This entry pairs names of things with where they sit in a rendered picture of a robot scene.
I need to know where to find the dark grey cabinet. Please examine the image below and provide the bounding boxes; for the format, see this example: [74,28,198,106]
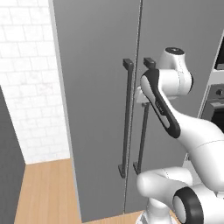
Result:
[0,87,27,224]

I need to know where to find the dark fridge door handle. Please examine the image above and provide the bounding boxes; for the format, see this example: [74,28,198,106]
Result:
[117,58,135,179]
[132,57,158,176]

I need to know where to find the steel microwave oven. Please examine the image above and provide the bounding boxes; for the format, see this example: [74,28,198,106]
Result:
[213,43,224,71]

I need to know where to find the pale grey fridge casing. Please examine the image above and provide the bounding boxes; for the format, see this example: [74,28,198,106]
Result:
[47,0,84,224]

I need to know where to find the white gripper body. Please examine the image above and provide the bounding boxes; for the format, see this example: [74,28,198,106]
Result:
[133,87,151,107]

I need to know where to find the grey fridge door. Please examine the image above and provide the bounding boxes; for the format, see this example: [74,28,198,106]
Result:
[52,0,143,223]
[123,0,224,215]

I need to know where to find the steel built-in oven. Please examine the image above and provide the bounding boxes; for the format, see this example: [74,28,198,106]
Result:
[200,83,224,133]

